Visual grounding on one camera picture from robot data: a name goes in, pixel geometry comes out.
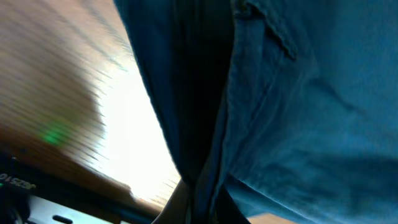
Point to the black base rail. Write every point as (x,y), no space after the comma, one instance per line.
(49,199)

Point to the dark blue denim shorts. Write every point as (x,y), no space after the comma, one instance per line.
(275,106)

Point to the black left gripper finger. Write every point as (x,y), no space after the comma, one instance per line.
(176,209)

